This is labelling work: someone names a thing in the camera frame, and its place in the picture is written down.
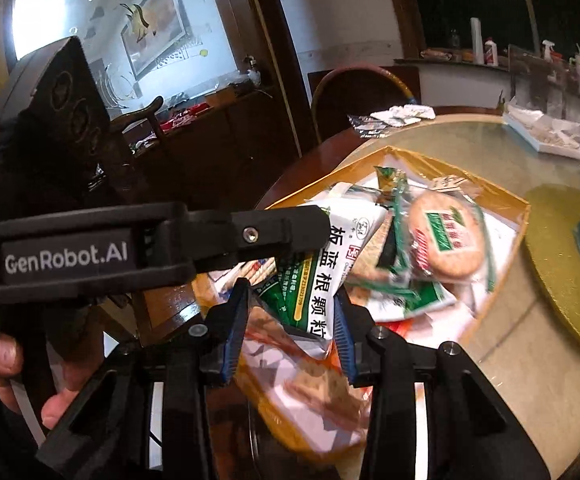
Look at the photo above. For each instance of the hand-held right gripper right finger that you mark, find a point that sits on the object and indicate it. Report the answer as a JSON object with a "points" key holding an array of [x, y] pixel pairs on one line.
{"points": [[344, 337]]}

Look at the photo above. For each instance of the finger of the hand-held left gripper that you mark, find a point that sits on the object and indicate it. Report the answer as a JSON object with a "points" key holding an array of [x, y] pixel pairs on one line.
{"points": [[270, 230]]}

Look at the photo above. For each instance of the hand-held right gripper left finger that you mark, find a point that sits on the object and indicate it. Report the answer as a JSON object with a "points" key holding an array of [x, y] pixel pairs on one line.
{"points": [[235, 332]]}

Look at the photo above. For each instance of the white green sachet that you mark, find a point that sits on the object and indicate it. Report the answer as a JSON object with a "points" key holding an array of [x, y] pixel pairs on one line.
{"points": [[419, 301], [315, 280]]}

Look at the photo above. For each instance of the round cracker clear packet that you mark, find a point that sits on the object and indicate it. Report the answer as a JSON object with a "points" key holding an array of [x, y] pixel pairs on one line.
{"points": [[444, 245]]}

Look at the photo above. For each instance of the golden cardboard box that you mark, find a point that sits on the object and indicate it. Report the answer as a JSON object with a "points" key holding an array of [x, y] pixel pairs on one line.
{"points": [[509, 200]]}

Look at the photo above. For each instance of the person's left hand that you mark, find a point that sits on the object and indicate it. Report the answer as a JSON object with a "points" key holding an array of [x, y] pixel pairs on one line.
{"points": [[0, 357]]}

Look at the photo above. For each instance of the orange white snack packet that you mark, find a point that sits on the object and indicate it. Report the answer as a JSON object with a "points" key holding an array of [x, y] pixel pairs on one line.
{"points": [[320, 395]]}

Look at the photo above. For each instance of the dark wooden sideboard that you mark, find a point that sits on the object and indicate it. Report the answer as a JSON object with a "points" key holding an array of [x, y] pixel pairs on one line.
{"points": [[230, 145]]}

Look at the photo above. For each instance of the small green packet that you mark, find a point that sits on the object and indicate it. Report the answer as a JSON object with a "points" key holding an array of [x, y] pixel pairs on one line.
{"points": [[390, 180]]}

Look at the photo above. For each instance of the brown wooden chair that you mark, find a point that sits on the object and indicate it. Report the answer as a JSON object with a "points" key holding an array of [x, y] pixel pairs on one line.
{"points": [[359, 100]]}

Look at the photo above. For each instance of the pile of white wrappers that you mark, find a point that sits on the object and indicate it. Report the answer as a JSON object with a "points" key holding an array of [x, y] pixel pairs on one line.
{"points": [[399, 116]]}

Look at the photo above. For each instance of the gold glitter turntable mat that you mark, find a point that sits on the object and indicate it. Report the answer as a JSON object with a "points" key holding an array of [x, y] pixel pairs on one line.
{"points": [[564, 300]]}

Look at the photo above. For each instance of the snack packs on counter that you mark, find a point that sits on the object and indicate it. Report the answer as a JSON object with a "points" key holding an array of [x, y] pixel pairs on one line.
{"points": [[444, 54]]}

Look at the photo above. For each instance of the clear glass bottle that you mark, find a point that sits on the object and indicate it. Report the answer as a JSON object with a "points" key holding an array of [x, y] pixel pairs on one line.
{"points": [[453, 40]]}

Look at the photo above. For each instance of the white paper roll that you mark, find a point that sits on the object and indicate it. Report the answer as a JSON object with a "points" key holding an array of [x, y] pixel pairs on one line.
{"points": [[477, 40]]}

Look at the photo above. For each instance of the small white bottle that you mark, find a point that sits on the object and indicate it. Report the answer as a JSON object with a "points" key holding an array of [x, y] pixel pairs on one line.
{"points": [[491, 54]]}

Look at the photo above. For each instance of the white tray with clear cover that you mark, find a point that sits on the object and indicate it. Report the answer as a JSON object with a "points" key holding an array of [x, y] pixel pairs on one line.
{"points": [[544, 135]]}

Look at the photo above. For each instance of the spray bottle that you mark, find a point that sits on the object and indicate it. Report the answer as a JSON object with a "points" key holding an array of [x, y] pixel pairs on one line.
{"points": [[549, 60]]}

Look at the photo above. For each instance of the framed wall picture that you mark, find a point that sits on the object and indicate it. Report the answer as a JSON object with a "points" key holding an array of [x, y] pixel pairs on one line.
{"points": [[155, 27]]}

